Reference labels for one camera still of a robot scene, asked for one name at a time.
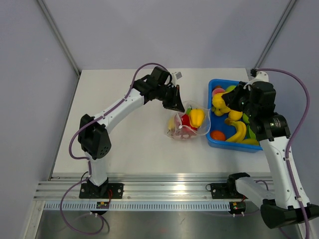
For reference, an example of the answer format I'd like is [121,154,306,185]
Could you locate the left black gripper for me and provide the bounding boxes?
[155,84,184,112]

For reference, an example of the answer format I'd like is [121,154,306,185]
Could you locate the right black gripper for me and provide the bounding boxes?
[223,82,257,118]

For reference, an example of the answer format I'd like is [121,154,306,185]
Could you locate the pale yellow pear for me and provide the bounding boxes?
[167,117,175,134]

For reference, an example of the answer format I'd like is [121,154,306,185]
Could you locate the red apple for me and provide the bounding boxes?
[181,114,190,126]

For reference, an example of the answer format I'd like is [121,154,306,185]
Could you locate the yellow bell pepper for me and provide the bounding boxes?
[189,109,205,128]

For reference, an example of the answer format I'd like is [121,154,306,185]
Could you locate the clear zip top bag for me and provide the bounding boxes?
[166,101,211,140]

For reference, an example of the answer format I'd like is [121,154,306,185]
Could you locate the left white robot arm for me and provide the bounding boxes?
[78,64,184,199]

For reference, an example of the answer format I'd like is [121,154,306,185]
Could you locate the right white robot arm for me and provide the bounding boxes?
[222,81,319,229]

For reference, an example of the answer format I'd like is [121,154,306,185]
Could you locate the green apple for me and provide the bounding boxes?
[225,85,236,92]

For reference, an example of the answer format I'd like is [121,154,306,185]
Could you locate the pink peach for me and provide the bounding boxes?
[212,86,225,97]

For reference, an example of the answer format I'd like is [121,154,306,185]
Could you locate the yellow lemon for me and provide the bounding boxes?
[228,110,243,121]

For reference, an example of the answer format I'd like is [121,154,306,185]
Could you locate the small yellow banana bunch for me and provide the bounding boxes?
[211,107,231,117]

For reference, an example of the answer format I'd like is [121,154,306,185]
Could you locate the light green lime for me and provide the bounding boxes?
[242,113,250,124]

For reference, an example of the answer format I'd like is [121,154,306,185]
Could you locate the yellow banana bunch front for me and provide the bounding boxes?
[224,118,247,143]

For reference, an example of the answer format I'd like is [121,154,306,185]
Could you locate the blue plastic bin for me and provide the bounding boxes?
[206,79,262,153]

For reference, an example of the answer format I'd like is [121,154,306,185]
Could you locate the orange persimmon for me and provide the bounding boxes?
[210,130,226,141]

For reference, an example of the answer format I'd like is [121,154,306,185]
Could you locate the yellow green carambola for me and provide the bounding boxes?
[241,138,260,146]

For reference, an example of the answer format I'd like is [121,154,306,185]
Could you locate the right small circuit board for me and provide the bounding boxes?
[229,201,246,214]

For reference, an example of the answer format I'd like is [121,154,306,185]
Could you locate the small circuit board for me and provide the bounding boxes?
[229,201,246,214]
[96,202,110,209]

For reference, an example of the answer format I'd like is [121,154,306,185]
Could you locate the left small circuit board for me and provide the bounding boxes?
[96,202,110,209]

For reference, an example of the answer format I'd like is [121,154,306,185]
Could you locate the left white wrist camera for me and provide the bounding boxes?
[171,72,182,86]

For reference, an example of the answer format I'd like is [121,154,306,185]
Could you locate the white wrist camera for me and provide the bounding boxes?
[171,72,182,86]
[249,69,269,84]

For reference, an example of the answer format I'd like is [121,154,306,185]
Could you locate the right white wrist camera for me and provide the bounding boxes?
[249,69,269,84]

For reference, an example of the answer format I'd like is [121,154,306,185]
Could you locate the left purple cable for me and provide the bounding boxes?
[59,62,170,236]

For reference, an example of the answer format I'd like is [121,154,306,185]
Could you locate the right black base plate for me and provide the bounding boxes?
[205,183,245,200]

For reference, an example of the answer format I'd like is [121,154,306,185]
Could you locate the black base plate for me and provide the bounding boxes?
[205,183,245,200]
[79,183,124,199]

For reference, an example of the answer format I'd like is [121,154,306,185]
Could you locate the right aluminium frame post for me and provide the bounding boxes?
[253,0,299,69]

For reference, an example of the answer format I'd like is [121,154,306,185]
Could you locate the aluminium frame post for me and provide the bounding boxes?
[253,0,299,69]
[35,0,81,79]

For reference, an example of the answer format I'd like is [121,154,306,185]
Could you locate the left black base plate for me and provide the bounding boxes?
[79,183,124,199]

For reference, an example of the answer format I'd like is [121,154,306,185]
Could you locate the left aluminium frame post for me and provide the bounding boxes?
[35,0,81,79]

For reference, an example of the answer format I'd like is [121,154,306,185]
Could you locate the aluminium rail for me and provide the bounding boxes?
[33,173,305,202]

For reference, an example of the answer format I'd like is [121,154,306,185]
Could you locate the white slotted cable duct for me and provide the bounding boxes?
[43,201,230,212]

